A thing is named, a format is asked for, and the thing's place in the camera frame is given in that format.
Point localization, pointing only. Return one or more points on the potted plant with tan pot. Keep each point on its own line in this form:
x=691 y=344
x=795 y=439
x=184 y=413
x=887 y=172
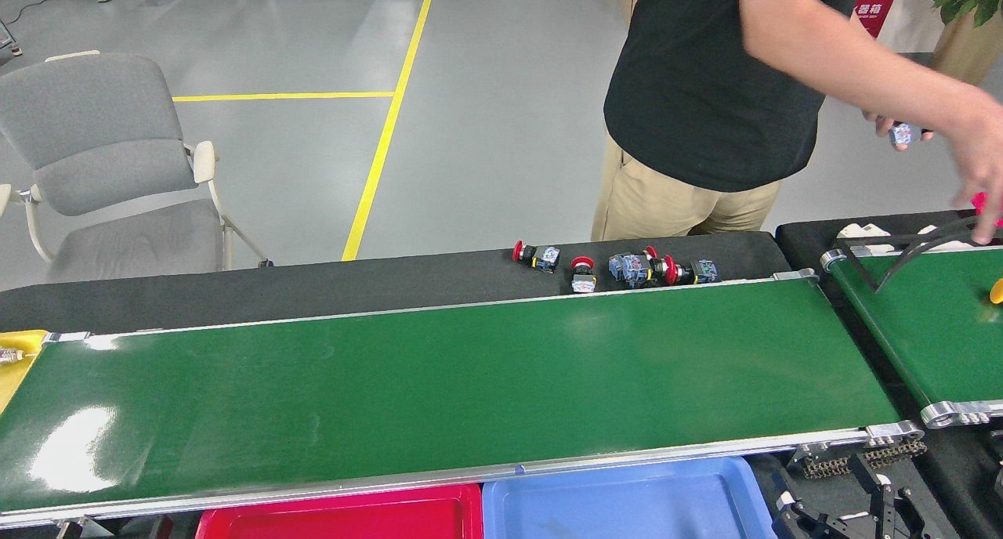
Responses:
x=972 y=45

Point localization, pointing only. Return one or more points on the blue plastic bin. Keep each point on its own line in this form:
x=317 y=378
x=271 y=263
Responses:
x=627 y=500

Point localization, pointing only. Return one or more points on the person's right forearm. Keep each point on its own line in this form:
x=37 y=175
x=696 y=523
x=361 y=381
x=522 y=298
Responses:
x=862 y=77

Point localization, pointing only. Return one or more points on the green feeder conveyor belt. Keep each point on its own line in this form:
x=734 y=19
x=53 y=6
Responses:
x=940 y=327

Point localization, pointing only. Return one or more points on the person's left hand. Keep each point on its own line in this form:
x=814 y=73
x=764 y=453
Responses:
x=879 y=124

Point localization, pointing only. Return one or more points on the red plastic bin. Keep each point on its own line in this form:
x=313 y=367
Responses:
x=337 y=519

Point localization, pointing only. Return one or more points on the white tube with metal tip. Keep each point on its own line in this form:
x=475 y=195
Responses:
x=9 y=356

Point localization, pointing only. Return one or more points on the grey office chair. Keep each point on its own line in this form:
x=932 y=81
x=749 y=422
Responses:
x=117 y=132

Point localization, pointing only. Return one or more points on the yellow plastic bin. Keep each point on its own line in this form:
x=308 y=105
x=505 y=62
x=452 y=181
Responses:
x=8 y=382

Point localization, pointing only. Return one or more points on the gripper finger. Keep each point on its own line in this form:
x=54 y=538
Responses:
x=889 y=515
x=799 y=523

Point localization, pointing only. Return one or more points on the white plastic piece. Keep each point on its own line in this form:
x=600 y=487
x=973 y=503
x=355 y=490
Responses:
x=862 y=232

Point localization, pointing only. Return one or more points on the long green conveyor belt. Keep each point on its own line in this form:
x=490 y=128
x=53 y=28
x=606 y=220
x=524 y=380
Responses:
x=470 y=382

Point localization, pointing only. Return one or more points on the red fire extinguisher cabinet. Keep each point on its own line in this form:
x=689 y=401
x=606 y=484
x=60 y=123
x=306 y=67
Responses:
x=878 y=2

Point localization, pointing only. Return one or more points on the person's right hand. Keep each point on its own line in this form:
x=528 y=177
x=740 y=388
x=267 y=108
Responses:
x=983 y=155

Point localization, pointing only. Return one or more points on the metal cart frame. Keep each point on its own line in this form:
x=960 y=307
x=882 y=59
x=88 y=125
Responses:
x=9 y=41

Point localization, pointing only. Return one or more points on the black guide frame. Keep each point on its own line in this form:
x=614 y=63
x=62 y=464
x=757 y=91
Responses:
x=856 y=267

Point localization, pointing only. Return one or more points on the person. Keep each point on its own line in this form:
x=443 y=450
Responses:
x=705 y=92

